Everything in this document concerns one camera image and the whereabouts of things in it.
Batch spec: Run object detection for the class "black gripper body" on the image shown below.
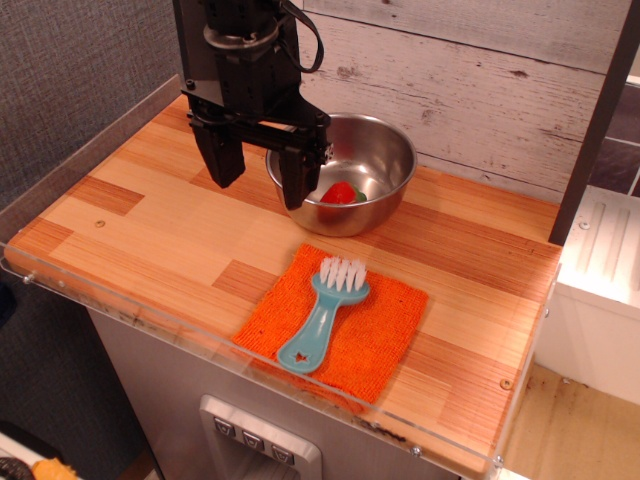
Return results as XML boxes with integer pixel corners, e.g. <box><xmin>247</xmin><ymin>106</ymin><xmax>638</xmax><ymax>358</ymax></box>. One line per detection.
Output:
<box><xmin>180</xmin><ymin>21</ymin><xmax>330</xmax><ymax>165</ymax></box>

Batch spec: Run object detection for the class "dark vertical post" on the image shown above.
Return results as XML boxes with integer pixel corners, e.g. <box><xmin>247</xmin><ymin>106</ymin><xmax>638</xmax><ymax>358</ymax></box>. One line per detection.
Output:
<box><xmin>548</xmin><ymin>0</ymin><xmax>639</xmax><ymax>246</ymax></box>

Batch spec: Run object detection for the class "yellow object at corner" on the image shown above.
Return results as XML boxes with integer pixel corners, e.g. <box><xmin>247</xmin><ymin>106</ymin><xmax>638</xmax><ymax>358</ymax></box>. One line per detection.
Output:
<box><xmin>31</xmin><ymin>458</ymin><xmax>79</xmax><ymax>480</ymax></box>

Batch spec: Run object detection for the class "clear acrylic guard rail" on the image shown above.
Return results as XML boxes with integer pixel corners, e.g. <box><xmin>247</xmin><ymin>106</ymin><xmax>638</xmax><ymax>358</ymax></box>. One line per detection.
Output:
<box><xmin>9</xmin><ymin>243</ymin><xmax>553</xmax><ymax>479</ymax></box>

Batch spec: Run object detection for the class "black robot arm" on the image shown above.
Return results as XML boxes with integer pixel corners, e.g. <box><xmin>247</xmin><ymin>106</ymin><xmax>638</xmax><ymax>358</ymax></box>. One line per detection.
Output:
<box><xmin>173</xmin><ymin>0</ymin><xmax>331</xmax><ymax>210</ymax></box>

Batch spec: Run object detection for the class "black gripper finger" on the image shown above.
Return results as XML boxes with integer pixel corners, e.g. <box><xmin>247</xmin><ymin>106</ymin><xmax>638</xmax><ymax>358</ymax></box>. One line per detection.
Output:
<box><xmin>279</xmin><ymin>148</ymin><xmax>321</xmax><ymax>210</ymax></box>
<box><xmin>190</xmin><ymin>122</ymin><xmax>245</xmax><ymax>188</ymax></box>

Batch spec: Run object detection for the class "light blue scrub brush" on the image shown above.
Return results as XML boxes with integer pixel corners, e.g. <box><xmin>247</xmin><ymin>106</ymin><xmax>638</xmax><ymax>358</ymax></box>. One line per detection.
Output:
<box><xmin>277</xmin><ymin>257</ymin><xmax>370</xmax><ymax>374</ymax></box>

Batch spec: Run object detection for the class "orange knitted cloth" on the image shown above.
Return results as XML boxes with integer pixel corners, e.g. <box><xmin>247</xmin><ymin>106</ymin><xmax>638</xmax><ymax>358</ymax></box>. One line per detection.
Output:
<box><xmin>232</xmin><ymin>244</ymin><xmax>429</xmax><ymax>403</ymax></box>

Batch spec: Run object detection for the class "red toy strawberry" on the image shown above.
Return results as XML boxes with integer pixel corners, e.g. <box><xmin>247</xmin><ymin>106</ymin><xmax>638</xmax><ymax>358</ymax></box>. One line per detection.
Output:
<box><xmin>321</xmin><ymin>181</ymin><xmax>367</xmax><ymax>205</ymax></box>

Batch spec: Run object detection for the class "white toy sink cabinet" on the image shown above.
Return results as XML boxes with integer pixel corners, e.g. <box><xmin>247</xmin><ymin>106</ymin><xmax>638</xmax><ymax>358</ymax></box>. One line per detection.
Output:
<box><xmin>535</xmin><ymin>187</ymin><xmax>639</xmax><ymax>403</ymax></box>

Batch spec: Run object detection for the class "stainless steel bowl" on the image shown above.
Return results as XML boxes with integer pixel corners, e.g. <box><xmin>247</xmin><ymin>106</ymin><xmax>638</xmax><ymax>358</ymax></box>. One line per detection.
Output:
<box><xmin>286</xmin><ymin>113</ymin><xmax>417</xmax><ymax>237</ymax></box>

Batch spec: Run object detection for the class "silver toy fridge dispenser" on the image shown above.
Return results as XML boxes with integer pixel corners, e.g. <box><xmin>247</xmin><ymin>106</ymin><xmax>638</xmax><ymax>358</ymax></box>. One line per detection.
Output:
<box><xmin>199</xmin><ymin>395</ymin><xmax>323</xmax><ymax>479</ymax></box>

